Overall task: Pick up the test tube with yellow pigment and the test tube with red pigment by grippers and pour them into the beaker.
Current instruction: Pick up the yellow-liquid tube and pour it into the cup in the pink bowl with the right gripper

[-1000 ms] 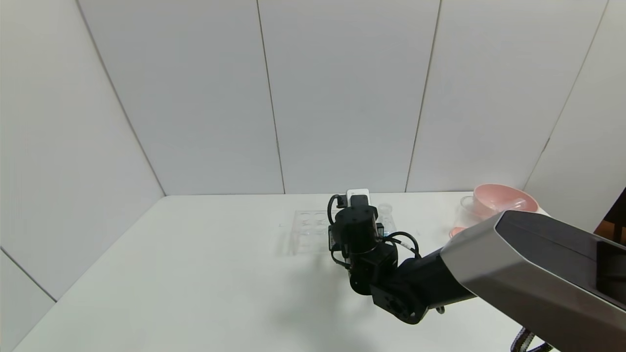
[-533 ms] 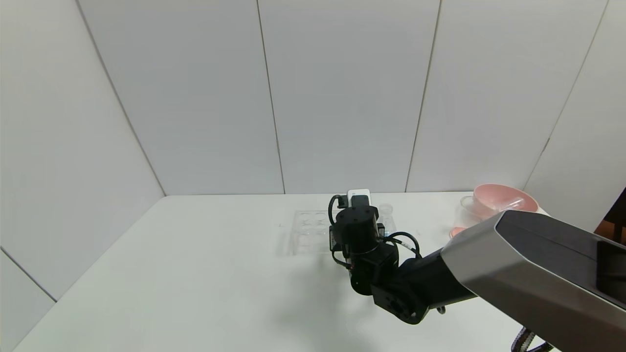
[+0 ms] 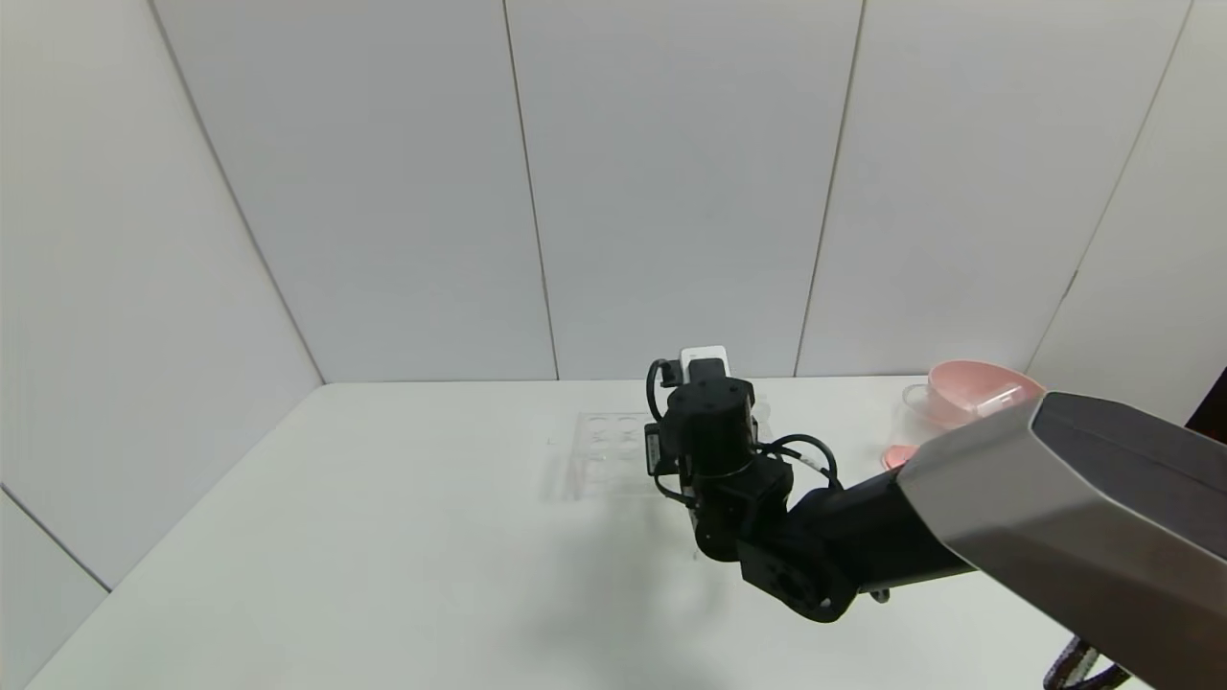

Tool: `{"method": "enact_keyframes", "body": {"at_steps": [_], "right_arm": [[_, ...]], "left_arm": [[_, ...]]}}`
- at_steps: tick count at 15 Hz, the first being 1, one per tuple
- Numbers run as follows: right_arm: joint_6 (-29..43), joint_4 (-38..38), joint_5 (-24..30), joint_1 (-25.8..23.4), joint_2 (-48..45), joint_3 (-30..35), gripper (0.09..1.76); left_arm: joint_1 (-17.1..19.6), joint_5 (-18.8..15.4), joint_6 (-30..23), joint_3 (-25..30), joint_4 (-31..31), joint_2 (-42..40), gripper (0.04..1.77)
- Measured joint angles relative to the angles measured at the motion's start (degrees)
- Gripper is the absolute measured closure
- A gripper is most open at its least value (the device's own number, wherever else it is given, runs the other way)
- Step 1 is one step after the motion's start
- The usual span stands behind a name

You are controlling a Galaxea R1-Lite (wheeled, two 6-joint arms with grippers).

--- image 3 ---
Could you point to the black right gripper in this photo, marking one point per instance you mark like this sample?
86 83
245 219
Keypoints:
654 450

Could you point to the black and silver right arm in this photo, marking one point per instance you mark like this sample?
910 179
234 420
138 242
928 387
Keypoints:
1054 498

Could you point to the clear acrylic test tube rack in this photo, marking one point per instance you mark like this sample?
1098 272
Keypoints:
609 460

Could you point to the clear glass beaker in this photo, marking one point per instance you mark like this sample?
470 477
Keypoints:
915 422

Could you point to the pink plastic bowl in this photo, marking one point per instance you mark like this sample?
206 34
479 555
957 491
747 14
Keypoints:
959 383

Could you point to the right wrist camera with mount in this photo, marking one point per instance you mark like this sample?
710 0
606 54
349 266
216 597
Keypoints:
705 359

